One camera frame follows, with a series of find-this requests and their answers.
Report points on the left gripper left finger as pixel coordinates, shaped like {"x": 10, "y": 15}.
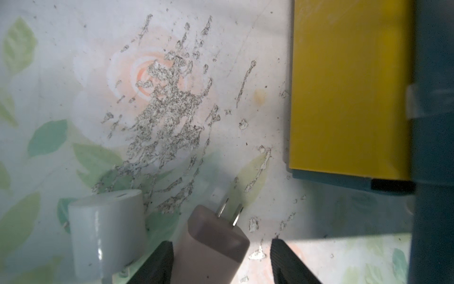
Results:
{"x": 157, "y": 268}

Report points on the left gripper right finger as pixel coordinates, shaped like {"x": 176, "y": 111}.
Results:
{"x": 287, "y": 267}

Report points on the pink plug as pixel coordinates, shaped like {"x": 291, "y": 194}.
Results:
{"x": 211, "y": 248}

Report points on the teal drawer cabinet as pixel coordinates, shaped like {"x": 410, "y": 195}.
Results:
{"x": 430, "y": 111}

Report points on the yellow board under cabinet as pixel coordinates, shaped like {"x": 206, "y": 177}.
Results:
{"x": 352, "y": 63}

